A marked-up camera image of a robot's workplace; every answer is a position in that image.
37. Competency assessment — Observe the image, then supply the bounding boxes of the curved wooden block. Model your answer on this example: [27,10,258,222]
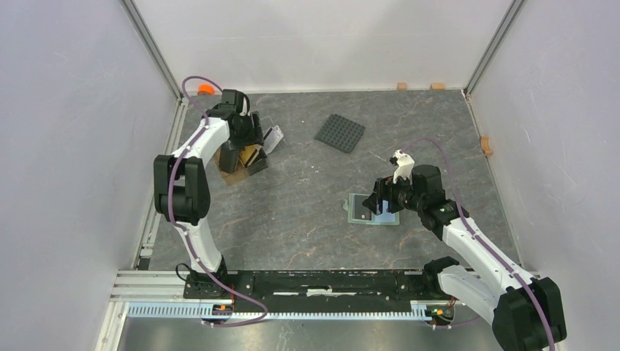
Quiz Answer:
[480,135,494,157]

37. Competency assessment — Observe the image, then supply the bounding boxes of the aluminium frame post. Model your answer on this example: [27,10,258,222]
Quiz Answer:
[120,0,183,100]
[463,0,526,97]

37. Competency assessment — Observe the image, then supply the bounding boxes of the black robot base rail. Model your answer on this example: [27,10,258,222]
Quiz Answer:
[183,269,451,314]

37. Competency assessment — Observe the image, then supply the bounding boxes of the white slotted cable duct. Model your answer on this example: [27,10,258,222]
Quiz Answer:
[126,301,439,321]

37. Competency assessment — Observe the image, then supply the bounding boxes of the right aluminium frame post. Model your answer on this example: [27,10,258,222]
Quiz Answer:
[463,0,526,97]

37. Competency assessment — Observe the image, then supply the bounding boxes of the orange round cap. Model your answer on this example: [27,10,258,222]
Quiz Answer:
[197,84,215,96]

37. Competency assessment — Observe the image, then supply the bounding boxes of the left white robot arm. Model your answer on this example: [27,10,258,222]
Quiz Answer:
[154,89,264,298]

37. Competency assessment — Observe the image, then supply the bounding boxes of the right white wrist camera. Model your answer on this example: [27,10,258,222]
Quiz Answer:
[390,150,415,184]

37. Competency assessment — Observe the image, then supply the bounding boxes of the left aluminium frame post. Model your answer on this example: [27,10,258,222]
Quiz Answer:
[120,0,183,100]

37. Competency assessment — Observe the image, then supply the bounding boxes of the dark grey lego baseplate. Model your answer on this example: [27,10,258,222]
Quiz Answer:
[314,114,366,154]

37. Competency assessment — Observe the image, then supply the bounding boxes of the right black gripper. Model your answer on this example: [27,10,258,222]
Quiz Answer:
[362,171,424,216]

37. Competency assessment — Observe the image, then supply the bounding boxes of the gold credit card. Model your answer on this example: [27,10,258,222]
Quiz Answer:
[239,144,262,167]

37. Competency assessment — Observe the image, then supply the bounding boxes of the flat wooden block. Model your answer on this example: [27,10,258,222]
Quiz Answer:
[430,83,446,90]

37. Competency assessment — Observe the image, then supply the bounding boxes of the green card holder wallet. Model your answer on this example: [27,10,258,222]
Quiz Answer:
[342,192,401,227]

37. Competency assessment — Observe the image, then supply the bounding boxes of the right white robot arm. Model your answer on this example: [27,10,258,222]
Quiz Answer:
[363,165,567,350]

